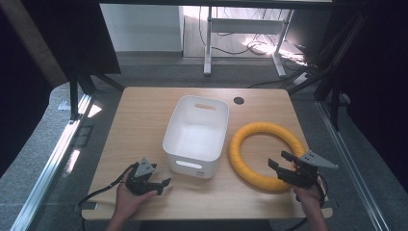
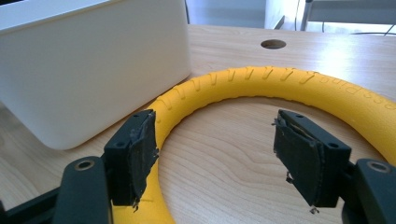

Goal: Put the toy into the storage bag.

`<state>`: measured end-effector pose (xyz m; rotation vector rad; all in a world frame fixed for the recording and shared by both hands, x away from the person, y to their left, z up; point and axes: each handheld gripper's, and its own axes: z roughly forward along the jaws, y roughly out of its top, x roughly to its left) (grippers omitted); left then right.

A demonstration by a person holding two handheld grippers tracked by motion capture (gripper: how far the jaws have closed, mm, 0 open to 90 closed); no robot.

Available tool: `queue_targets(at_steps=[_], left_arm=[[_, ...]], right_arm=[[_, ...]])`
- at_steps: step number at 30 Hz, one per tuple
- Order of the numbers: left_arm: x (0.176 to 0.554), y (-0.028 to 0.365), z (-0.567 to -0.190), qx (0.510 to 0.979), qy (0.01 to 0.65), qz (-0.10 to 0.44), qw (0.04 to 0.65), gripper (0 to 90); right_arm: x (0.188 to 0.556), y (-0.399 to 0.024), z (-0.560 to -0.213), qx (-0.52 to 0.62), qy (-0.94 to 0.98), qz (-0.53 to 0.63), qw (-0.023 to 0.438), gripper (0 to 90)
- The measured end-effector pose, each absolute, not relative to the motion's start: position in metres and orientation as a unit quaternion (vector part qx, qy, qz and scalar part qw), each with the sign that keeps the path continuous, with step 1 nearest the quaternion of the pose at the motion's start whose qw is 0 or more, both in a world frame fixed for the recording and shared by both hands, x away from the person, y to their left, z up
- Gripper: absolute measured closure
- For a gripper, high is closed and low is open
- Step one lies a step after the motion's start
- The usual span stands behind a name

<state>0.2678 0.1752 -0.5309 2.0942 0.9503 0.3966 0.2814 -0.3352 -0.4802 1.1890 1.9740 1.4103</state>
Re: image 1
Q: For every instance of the dark floor socket plate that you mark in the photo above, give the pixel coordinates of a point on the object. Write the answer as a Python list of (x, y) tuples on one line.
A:
[(84, 135)]

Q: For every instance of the black metal stand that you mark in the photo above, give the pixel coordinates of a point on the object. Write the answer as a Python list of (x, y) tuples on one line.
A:
[(74, 93)]

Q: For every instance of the person's left hand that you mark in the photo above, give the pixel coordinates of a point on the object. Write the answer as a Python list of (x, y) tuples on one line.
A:
[(128, 200)]

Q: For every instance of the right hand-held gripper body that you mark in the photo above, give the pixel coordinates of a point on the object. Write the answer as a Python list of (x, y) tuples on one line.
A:
[(303, 174)]

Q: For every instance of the white desk frame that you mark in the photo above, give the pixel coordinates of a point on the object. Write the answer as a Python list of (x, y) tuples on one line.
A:
[(208, 48)]

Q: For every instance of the black curtain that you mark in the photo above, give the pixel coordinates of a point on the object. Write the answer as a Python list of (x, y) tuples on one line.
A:
[(38, 41), (375, 80)]

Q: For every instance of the white power strip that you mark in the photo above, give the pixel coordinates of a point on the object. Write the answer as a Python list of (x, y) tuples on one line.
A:
[(301, 78)]

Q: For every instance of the black tripod stand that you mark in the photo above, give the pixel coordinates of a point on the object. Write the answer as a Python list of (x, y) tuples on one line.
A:
[(324, 73)]

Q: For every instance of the aluminium floor rail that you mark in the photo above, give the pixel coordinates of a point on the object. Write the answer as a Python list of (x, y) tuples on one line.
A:
[(48, 170), (352, 173)]

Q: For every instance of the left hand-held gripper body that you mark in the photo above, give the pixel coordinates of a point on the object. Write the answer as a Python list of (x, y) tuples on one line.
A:
[(140, 183)]

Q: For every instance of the person's right hand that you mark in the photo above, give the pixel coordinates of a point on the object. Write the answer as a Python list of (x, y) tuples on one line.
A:
[(306, 195)]

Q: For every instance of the white plastic basket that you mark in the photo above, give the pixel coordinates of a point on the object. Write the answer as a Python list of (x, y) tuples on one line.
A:
[(195, 138)]

